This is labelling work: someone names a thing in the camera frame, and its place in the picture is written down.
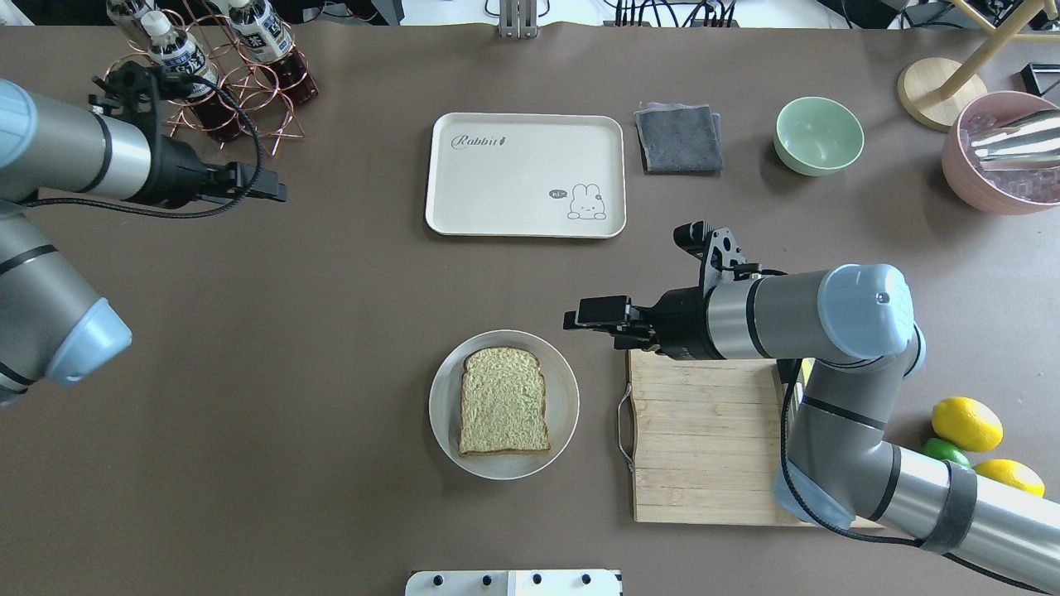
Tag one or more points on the whole lemon upper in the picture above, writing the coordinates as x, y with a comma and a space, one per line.
967, 423

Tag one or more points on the pink bowl with ice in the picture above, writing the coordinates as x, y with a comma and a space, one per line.
997, 192

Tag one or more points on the wooden cup stand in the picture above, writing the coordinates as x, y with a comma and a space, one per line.
935, 90

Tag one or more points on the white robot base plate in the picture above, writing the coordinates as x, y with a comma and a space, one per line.
516, 582

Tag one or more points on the folded grey cloth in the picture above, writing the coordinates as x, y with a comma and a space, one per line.
680, 138

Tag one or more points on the green lime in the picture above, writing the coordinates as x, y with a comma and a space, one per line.
941, 449

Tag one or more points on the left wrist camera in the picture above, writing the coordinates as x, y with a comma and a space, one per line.
134, 88

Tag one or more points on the tea bottle right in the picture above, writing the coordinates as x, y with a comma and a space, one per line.
266, 39

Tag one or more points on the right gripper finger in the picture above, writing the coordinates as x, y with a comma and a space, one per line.
631, 339
607, 312

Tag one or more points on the bread slice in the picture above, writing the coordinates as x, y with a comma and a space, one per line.
503, 402

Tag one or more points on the mint green bowl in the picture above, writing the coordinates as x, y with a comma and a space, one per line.
816, 136

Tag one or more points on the tea bottle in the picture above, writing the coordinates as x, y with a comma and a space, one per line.
266, 39
127, 15
178, 52

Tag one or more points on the steel ice scoop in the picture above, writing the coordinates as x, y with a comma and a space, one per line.
1027, 143

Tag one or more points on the whole lemon lower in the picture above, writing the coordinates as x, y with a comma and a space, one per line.
1016, 475

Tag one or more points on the whole lemon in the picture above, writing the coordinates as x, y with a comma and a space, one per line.
967, 423
1016, 475

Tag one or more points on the cream rabbit serving tray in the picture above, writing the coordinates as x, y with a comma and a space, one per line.
526, 175

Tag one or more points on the white round plate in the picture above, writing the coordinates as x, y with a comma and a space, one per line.
561, 416

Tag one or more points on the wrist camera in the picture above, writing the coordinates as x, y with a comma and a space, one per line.
134, 88
721, 258

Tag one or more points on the tea bottle left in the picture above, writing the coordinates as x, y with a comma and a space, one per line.
127, 15

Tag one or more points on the copper wire bottle rack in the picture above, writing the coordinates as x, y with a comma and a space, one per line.
243, 78

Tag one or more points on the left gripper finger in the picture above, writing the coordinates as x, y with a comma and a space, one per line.
266, 187
235, 171

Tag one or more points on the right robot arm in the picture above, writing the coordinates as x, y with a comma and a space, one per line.
856, 323

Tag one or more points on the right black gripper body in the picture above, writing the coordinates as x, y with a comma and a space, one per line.
684, 324

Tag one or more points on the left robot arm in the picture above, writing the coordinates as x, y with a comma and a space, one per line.
114, 156

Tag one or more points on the bamboo cutting board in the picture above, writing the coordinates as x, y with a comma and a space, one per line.
705, 445

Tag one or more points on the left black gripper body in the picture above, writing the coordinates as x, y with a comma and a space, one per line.
175, 176

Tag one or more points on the tea bottle front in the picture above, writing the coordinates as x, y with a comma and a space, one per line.
178, 52

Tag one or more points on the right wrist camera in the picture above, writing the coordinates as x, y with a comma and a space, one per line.
721, 258

